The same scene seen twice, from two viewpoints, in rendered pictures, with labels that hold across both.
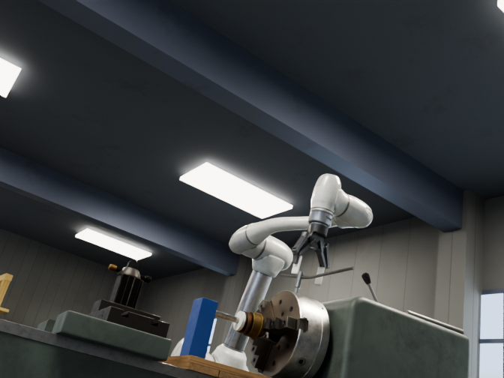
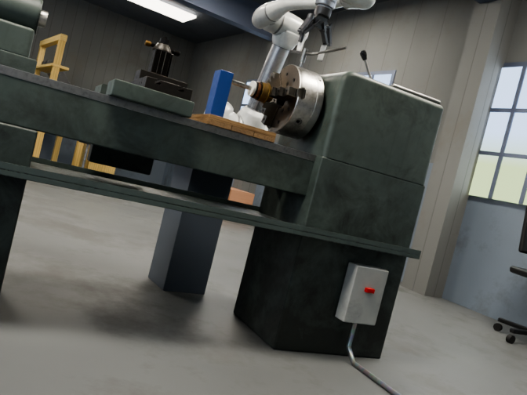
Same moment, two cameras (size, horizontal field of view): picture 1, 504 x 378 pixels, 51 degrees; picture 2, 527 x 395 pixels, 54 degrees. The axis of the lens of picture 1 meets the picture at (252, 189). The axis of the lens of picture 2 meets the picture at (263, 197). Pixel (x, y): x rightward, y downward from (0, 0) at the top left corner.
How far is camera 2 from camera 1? 46 cm
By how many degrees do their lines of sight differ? 27
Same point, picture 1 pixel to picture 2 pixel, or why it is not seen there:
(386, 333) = (369, 102)
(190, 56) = not seen: outside the picture
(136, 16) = not seen: outside the picture
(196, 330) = (216, 95)
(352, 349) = (339, 113)
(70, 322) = (118, 88)
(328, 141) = not seen: outside the picture
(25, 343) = (88, 102)
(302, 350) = (299, 113)
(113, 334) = (150, 96)
